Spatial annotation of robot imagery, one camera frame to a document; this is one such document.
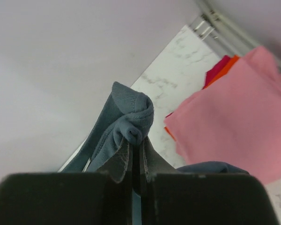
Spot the folded pink t shirt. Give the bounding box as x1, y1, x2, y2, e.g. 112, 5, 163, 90
164, 46, 281, 184

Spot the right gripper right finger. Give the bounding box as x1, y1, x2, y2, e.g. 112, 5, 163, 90
139, 137, 179, 225

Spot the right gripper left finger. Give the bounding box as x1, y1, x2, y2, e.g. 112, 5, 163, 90
97, 139, 133, 225

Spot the grey-blue t shirt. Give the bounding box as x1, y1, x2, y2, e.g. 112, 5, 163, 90
61, 82, 249, 225

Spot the right aluminium frame post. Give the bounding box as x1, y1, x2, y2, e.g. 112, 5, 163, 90
189, 0, 281, 71

